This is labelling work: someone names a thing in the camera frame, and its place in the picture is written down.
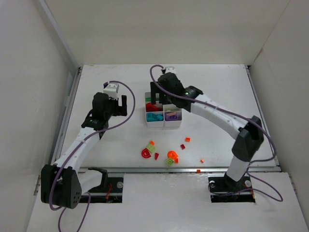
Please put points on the teal square lego brick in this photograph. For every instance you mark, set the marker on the teal square lego brick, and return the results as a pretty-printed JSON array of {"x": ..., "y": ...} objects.
[{"x": 159, "y": 117}]

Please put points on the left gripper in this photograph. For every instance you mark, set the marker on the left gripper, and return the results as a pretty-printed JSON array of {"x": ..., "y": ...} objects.
[{"x": 117, "y": 108}]

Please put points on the red horseshoe lego piece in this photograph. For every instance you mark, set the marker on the red horseshoe lego piece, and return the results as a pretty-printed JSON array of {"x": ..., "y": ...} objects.
[{"x": 145, "y": 153}]

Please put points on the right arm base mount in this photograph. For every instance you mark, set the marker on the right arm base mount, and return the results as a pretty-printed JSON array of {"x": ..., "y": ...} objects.
[{"x": 225, "y": 190}]

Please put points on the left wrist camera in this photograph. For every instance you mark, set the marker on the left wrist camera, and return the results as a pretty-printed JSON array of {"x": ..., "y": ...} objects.
[{"x": 111, "y": 89}]

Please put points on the light green square lego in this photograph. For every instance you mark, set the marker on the light green square lego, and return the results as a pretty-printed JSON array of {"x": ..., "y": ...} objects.
[{"x": 169, "y": 161}]

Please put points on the clear divided container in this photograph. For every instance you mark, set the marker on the clear divided container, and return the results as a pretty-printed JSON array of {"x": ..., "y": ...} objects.
[
  {"x": 172, "y": 124},
  {"x": 154, "y": 113}
]

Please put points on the red arch duplo brick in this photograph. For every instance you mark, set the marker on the red arch duplo brick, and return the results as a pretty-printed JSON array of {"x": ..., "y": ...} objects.
[{"x": 153, "y": 107}]

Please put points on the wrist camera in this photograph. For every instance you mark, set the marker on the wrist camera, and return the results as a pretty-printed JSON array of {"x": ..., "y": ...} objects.
[
  {"x": 169, "y": 69},
  {"x": 111, "y": 89}
]

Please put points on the teal curved lego brick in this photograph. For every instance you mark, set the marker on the teal curved lego brick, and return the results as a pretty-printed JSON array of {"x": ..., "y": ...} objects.
[{"x": 151, "y": 117}]

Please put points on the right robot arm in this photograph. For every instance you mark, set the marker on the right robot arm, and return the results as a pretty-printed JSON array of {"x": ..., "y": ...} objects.
[{"x": 247, "y": 135}]

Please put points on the purple lego brick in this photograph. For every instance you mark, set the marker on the purple lego brick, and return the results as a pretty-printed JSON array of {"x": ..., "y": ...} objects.
[{"x": 171, "y": 116}]

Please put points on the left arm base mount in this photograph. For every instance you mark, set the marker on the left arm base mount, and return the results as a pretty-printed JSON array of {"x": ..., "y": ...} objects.
[{"x": 101, "y": 187}]

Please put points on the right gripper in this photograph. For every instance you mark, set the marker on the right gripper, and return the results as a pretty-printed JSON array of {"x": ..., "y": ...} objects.
[{"x": 161, "y": 90}]

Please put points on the right clear divided container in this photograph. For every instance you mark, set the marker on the right clear divided container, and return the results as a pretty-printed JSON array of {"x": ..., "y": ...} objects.
[{"x": 172, "y": 124}]

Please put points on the left clear divided container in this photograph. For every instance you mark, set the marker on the left clear divided container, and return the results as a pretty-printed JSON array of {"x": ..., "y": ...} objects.
[{"x": 154, "y": 113}]

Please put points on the orange round lego piece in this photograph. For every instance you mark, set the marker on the orange round lego piece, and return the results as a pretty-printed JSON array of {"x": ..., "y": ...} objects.
[{"x": 172, "y": 155}]

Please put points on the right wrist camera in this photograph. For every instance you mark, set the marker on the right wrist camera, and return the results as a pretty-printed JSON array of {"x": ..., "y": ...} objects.
[{"x": 169, "y": 69}]

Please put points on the light green curved lego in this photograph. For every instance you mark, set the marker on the light green curved lego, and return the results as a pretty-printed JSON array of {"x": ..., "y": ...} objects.
[{"x": 151, "y": 148}]

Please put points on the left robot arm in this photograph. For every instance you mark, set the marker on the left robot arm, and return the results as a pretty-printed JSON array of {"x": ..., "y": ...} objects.
[{"x": 62, "y": 185}]

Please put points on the metal table rail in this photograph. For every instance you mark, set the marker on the metal table rail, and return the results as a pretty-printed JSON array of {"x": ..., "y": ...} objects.
[{"x": 275, "y": 169}]

